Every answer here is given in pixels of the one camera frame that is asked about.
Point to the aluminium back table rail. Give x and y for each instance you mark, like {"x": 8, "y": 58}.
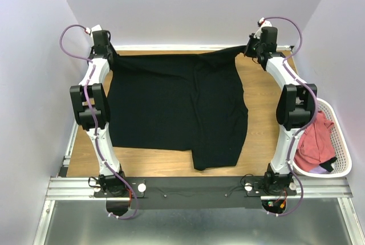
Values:
{"x": 172, "y": 47}

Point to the pink shirt in basket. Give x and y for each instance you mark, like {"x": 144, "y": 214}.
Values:
{"x": 315, "y": 146}

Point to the black t shirt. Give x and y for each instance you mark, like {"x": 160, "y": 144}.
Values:
{"x": 181, "y": 102}

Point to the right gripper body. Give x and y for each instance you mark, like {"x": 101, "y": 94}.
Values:
{"x": 254, "y": 48}

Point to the white laundry basket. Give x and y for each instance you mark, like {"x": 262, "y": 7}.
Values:
{"x": 343, "y": 165}

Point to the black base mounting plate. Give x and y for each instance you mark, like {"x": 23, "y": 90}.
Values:
{"x": 153, "y": 193}

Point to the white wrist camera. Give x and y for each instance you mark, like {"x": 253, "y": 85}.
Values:
{"x": 261, "y": 24}
{"x": 89, "y": 31}

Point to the aluminium front frame rail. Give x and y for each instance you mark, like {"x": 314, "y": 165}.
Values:
{"x": 323, "y": 215}

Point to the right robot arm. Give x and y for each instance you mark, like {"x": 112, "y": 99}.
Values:
{"x": 296, "y": 109}

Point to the lavender garment in basket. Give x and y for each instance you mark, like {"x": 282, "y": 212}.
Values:
{"x": 318, "y": 170}

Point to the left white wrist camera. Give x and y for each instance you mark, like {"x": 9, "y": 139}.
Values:
{"x": 89, "y": 31}

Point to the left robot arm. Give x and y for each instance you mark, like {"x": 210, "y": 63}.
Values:
{"x": 92, "y": 112}

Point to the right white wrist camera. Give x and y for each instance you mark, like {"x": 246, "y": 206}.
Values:
{"x": 261, "y": 24}

